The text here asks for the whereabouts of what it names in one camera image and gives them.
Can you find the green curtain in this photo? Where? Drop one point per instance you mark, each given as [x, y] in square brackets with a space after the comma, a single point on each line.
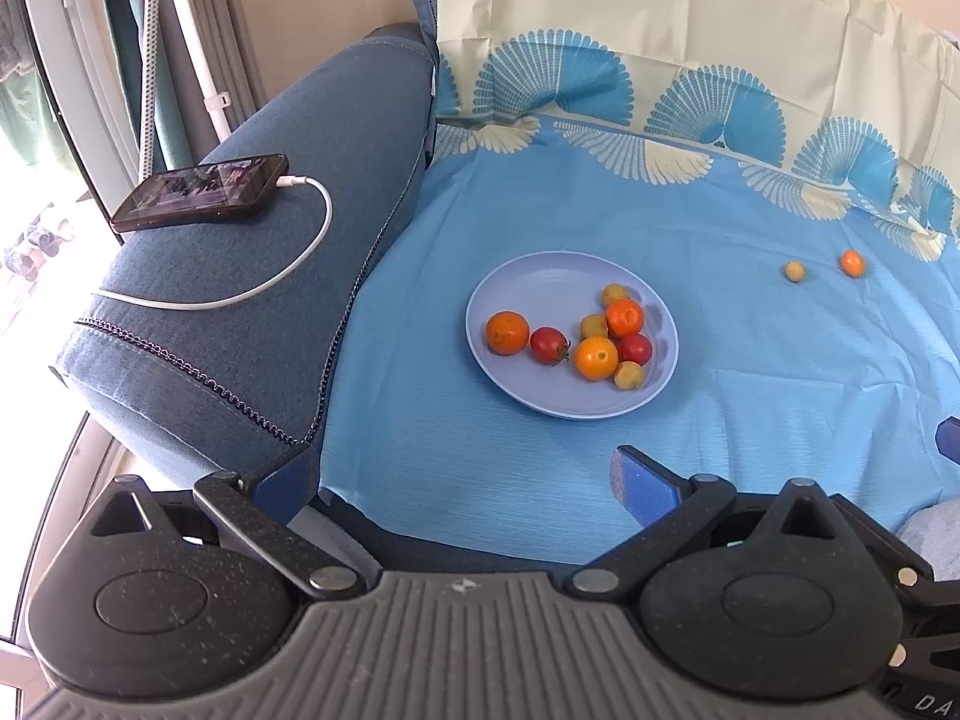
[124, 52]

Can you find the red-orange tomato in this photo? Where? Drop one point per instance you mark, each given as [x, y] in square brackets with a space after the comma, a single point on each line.
[625, 317]

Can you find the white window frame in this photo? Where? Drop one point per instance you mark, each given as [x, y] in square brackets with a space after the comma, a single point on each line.
[60, 60]

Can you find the lilac plastic plate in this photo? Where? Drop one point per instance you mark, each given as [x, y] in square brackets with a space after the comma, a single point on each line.
[570, 397]

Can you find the pale blue fabric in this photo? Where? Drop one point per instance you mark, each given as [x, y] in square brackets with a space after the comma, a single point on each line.
[934, 536]

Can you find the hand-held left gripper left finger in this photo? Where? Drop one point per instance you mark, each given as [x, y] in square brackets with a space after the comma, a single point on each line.
[289, 484]

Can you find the yellow-orange tomato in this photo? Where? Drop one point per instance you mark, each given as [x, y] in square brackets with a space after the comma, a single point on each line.
[596, 358]

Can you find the black smartphone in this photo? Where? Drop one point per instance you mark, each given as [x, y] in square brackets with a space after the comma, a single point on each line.
[199, 191]

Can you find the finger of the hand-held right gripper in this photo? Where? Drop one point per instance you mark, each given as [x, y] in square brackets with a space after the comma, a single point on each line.
[892, 551]
[948, 439]

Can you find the white pole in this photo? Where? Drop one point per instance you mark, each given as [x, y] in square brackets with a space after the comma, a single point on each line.
[199, 45]

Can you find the orange tomato on cloth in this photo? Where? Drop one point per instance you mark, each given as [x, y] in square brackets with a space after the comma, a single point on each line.
[851, 262]

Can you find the yellow tomato on cloth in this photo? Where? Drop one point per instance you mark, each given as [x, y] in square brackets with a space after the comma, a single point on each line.
[794, 271]

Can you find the red cherry tomato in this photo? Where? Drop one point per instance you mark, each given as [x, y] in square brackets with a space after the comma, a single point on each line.
[550, 345]
[635, 349]

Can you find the orange tangerine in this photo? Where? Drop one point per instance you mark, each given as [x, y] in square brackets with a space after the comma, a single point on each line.
[508, 331]

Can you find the blue fan-print sheet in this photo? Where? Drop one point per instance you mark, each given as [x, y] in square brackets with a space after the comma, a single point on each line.
[750, 390]

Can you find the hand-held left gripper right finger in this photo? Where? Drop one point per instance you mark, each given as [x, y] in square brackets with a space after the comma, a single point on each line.
[643, 486]

